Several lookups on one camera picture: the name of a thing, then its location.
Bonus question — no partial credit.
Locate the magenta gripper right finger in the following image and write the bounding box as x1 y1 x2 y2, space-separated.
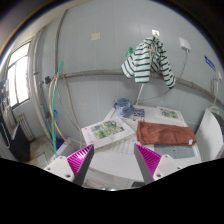
134 144 182 184

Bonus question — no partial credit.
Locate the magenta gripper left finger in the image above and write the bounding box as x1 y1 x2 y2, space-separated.
45 144 94 186

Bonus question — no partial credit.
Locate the brown folded towel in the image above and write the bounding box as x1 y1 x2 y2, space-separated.
136 121 196 146

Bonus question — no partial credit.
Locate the illustrated calendar sheet front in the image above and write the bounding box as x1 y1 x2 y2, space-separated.
81 117 135 149

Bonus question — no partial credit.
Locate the illustrated paper sheet back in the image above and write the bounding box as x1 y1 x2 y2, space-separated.
157 106 183 121

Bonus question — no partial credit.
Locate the white board right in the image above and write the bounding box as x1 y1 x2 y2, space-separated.
196 109 224 162

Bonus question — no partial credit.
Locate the white radiator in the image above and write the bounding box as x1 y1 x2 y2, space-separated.
18 114 35 142

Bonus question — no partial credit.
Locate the blue crumpled cloth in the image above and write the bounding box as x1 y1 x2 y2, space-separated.
113 98 135 118

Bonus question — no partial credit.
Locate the green white striped shirt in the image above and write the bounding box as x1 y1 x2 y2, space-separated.
120 35 177 90

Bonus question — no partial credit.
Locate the yellow hose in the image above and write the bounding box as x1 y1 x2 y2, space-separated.
48 75 72 146

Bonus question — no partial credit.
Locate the green hose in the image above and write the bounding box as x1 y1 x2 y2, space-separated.
50 60 64 155

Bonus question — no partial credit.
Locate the horizontal grey wall pipe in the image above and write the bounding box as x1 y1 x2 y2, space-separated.
58 67 224 105

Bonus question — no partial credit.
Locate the blue wall sign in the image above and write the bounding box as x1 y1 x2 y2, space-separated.
204 56 216 72

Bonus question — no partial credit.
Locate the window with frame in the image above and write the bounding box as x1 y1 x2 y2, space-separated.
7 43 30 107

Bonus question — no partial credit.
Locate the white wall socket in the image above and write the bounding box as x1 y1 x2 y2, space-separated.
179 38 191 52

